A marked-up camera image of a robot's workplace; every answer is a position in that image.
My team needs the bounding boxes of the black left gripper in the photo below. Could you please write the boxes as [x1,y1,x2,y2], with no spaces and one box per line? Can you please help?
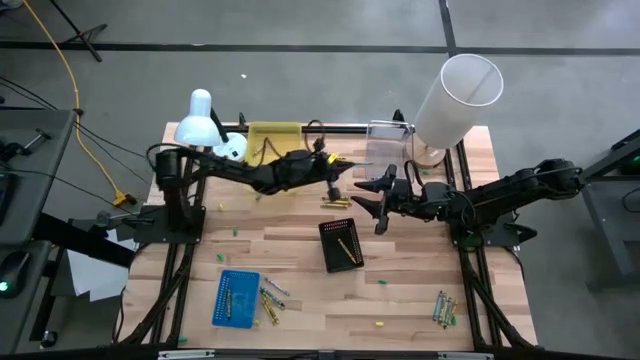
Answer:
[272,148,360,203]

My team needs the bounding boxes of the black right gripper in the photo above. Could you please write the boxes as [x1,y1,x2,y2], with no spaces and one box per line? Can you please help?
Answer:
[353,163,444,237]

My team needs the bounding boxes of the green-tipped yellow-wrapped crayon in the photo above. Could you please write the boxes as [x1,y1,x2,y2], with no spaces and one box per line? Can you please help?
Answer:
[336,237,359,266]

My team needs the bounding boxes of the yellow plastic bin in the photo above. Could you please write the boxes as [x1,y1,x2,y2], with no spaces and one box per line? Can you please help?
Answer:
[245,121,303,196]

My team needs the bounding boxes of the black plastic basket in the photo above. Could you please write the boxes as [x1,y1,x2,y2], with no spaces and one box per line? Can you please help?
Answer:
[318,217,366,274]

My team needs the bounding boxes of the clear plastic container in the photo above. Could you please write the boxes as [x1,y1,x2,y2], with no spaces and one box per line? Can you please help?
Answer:
[364,119,416,182]

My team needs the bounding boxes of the white cylinder shade lamp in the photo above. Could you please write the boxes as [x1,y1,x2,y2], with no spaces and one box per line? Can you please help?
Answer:
[405,53,505,170]

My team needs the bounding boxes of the white desk lamp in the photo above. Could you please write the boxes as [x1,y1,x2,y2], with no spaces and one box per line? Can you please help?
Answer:
[173,88,249,167]

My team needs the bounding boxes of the blue plastic basket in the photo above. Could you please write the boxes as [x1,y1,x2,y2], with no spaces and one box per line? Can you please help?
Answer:
[211,269,262,330]

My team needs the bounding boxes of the dark grey cart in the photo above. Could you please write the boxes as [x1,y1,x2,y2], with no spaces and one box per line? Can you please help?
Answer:
[579,128,640,294]

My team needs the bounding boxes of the white paper sheets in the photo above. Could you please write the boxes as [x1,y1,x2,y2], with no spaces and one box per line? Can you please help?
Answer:
[66,227,137,303]

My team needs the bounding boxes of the black desk beam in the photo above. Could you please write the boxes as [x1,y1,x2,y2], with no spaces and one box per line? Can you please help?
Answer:
[32,212,137,269]

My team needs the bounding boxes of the black tripod stand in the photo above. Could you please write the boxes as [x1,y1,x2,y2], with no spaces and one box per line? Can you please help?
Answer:
[48,0,109,64]

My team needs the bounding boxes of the black desk clamp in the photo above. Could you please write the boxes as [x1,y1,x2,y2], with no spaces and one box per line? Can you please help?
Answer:
[0,128,53,162]

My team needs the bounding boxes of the black computer mouse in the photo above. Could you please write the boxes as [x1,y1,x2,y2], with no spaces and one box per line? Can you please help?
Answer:
[0,249,32,300]

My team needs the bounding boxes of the dark grey low desk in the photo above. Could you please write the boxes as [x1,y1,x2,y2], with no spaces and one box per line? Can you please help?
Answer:
[0,239,55,357]

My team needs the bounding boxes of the black table back rail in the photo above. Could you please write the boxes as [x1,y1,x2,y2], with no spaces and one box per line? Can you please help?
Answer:
[219,122,416,135]

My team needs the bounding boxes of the black table rail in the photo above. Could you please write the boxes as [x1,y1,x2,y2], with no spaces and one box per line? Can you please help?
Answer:
[0,344,640,360]
[219,122,416,135]

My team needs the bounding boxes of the black right frame rails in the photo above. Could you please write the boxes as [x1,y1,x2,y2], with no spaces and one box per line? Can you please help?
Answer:
[442,139,537,350]

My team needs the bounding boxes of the black frame rails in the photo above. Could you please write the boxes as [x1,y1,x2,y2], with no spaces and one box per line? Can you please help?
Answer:
[442,139,537,350]
[113,144,214,347]

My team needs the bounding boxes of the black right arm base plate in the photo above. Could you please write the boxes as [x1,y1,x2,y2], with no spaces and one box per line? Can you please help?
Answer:
[448,207,539,250]

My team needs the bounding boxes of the black left frame rails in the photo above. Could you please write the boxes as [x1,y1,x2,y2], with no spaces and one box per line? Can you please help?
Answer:
[113,144,214,347]

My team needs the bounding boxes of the silver frame bracket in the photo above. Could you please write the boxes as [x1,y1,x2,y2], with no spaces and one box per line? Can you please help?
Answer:
[436,351,495,360]
[157,349,217,360]

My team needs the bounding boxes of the black table front rail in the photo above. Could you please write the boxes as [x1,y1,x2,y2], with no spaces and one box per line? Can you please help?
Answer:
[0,344,640,360]

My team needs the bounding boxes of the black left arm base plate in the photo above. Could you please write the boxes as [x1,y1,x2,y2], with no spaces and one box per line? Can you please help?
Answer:
[133,206,207,245]

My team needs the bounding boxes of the black floor cable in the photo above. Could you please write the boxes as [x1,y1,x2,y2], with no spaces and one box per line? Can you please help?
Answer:
[0,75,60,112]
[74,119,157,166]

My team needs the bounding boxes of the yellow cable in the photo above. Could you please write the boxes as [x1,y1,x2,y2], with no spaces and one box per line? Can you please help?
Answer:
[22,0,139,208]

